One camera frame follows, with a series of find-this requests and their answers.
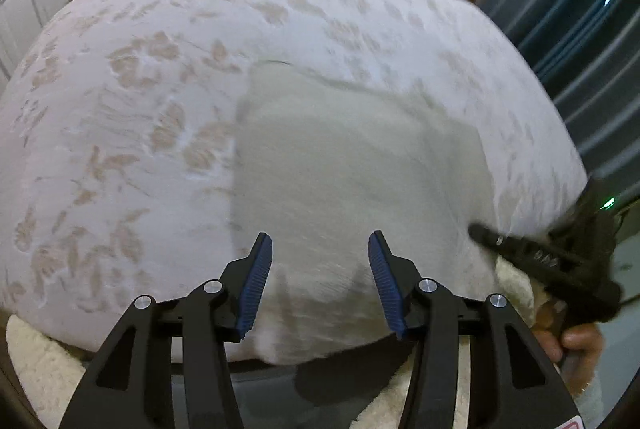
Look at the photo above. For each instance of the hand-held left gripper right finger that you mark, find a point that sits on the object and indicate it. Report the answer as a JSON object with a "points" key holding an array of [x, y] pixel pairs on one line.
{"points": [[387, 291]]}

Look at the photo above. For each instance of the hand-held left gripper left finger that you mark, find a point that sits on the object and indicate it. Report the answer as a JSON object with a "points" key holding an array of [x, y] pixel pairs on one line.
{"points": [[255, 291]]}

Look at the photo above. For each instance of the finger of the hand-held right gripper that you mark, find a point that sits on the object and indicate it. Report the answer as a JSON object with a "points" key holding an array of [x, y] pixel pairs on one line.
{"points": [[520, 251]]}

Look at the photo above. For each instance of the white towel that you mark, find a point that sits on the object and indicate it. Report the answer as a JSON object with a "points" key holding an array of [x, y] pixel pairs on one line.
{"points": [[345, 189]]}

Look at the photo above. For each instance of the person's right hand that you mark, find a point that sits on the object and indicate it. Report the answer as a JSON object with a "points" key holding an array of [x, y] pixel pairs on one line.
{"points": [[577, 344]]}

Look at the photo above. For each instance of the pink floral bed blanket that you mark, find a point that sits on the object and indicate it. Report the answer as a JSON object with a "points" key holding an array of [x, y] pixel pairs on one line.
{"points": [[125, 134]]}

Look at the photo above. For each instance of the teal curtain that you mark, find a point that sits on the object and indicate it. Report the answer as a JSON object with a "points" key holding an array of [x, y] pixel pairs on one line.
{"points": [[560, 24]]}

